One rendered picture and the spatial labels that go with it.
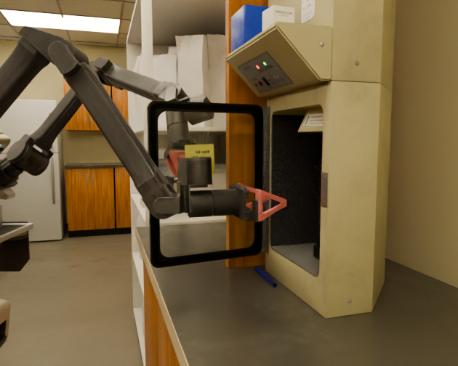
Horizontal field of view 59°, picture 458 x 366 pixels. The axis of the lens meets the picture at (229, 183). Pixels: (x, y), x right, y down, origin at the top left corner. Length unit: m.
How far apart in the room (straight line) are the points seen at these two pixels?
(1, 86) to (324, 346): 0.83
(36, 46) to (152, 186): 0.38
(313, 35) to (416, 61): 0.54
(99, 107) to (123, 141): 0.09
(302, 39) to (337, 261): 0.43
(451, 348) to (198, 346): 0.44
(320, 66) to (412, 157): 0.56
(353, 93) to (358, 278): 0.37
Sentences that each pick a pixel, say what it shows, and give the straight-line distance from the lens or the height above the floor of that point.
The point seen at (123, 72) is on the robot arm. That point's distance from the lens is 1.37.
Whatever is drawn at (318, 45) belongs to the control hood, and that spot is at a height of 1.47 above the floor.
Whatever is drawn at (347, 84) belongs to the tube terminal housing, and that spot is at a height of 1.40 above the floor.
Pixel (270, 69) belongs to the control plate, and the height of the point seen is 1.45.
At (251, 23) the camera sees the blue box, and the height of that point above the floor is 1.56.
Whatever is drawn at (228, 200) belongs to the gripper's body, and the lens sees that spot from 0.86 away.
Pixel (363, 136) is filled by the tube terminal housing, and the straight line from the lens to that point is 0.85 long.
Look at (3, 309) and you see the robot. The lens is 1.46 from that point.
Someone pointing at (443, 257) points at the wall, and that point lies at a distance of 1.23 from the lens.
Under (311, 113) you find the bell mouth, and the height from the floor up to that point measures 1.36.
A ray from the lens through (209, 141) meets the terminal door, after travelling 1.01.
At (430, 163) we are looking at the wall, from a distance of 1.23.
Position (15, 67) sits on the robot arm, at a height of 1.45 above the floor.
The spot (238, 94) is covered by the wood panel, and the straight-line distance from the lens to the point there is 1.13.
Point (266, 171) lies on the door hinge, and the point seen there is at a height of 1.21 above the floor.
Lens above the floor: 1.30
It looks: 6 degrees down
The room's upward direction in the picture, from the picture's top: straight up
